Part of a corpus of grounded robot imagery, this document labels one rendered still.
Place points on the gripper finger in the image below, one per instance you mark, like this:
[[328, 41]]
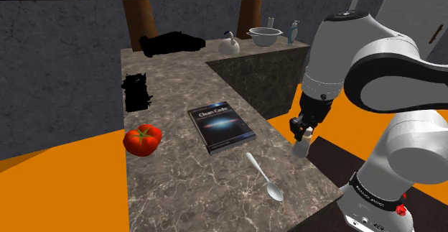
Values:
[[296, 128]]

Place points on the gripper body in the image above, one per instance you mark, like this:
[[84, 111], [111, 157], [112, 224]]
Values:
[[314, 110]]

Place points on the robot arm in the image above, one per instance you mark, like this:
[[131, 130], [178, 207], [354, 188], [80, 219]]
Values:
[[402, 45]]

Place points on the small white bottle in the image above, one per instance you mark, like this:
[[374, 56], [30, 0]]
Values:
[[302, 147]]

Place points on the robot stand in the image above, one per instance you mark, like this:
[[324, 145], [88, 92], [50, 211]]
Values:
[[330, 163]]

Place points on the silver spoon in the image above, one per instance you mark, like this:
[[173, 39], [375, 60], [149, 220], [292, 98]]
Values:
[[268, 184]]

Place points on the dark blue book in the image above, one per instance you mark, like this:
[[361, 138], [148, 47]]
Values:
[[220, 126]]

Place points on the pale blue soap dispenser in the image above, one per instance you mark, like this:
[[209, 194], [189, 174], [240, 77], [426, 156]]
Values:
[[292, 33]]

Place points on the white colander bowl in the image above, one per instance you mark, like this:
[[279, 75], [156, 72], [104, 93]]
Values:
[[265, 37]]

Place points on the white kettle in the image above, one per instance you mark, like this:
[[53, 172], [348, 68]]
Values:
[[229, 46]]

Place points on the brown wooden chair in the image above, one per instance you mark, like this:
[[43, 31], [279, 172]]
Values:
[[140, 23], [249, 17]]

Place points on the grey door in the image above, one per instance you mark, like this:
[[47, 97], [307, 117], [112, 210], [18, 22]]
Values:
[[409, 7]]

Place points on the black long lying object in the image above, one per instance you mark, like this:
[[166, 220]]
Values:
[[171, 44]]

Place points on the red tomato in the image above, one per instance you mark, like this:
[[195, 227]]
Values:
[[142, 140]]

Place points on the black upright object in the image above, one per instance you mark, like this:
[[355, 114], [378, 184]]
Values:
[[136, 93]]

